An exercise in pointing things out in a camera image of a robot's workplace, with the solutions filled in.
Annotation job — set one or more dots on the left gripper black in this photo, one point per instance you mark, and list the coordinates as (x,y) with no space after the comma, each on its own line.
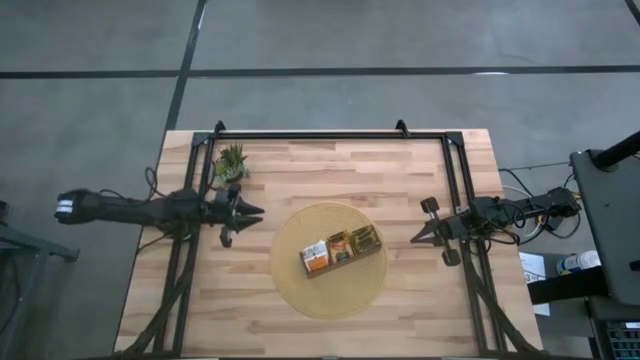
(222,212)

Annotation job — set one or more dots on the black keyboard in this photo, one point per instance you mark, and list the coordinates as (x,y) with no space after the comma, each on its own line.
(622,340)

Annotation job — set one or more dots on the clear mango snack packet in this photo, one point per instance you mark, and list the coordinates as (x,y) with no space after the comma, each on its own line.
(336,234)

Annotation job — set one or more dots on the potted green succulent plant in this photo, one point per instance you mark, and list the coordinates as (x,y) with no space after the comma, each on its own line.
(231,165)

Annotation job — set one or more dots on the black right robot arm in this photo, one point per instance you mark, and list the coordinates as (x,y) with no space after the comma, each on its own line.
(545,204)

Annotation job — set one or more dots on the round woven beige placemat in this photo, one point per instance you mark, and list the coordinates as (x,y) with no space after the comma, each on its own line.
(330,300)

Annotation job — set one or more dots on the white bottle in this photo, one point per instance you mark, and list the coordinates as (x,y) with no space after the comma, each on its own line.
(580,262)

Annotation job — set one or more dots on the white paper sheet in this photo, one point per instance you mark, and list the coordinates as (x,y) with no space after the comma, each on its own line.
(532,272)

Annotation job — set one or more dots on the black aluminium table frame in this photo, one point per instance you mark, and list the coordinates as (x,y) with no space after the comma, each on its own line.
(325,135)

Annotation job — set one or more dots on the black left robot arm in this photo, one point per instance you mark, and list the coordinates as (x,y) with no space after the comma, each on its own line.
(125,210)

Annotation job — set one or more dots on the brown wooden tea box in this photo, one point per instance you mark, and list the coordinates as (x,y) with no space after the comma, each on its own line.
(345,264)

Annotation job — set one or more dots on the orange red mango tea packet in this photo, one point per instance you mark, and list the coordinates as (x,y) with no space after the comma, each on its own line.
(338,243)
(340,248)
(337,238)

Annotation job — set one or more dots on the grey metal stand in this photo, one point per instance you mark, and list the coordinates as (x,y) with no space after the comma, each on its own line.
(30,245)

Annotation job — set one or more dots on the black tea packets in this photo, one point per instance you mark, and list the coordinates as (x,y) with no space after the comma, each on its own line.
(341,253)

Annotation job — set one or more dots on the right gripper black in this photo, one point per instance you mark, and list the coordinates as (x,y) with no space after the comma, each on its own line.
(452,227)

